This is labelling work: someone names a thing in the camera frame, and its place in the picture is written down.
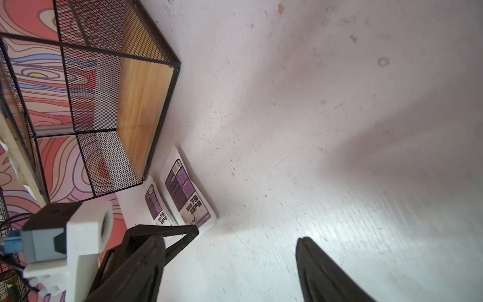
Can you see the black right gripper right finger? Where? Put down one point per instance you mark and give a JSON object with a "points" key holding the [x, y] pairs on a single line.
{"points": [[321, 279]]}

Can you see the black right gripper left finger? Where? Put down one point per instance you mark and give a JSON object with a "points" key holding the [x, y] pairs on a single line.
{"points": [[137, 273]]}

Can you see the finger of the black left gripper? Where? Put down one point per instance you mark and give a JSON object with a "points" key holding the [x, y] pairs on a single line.
{"points": [[176, 238]]}

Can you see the purple coffee bag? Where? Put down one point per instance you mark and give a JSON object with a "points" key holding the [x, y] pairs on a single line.
{"points": [[184, 200], [144, 205]]}

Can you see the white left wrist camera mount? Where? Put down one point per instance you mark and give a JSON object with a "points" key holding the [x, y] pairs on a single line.
{"points": [[57, 249]]}

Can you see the black wire wooden shelf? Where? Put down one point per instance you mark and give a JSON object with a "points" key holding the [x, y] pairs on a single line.
{"points": [[85, 88]]}

